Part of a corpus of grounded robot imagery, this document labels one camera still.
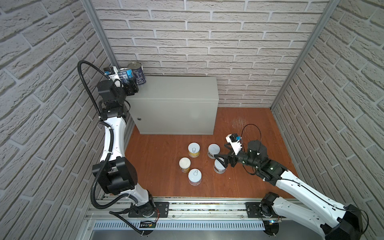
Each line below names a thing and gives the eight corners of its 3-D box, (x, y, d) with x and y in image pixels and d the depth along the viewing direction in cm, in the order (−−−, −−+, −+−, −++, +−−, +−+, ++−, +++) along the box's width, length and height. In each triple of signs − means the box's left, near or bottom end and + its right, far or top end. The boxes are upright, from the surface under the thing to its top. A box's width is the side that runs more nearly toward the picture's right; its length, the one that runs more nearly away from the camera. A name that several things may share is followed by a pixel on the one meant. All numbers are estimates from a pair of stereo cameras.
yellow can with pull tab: (188, 157, 93) (187, 153, 89) (188, 146, 99) (188, 142, 94) (200, 157, 94) (200, 153, 89) (199, 146, 99) (200, 142, 94)
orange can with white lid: (179, 173, 87) (178, 168, 82) (180, 161, 92) (179, 156, 87) (190, 173, 87) (190, 168, 82) (190, 161, 92) (190, 156, 87)
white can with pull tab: (188, 185, 83) (187, 182, 79) (188, 172, 88) (188, 168, 84) (201, 185, 84) (201, 182, 79) (201, 172, 89) (201, 168, 84)
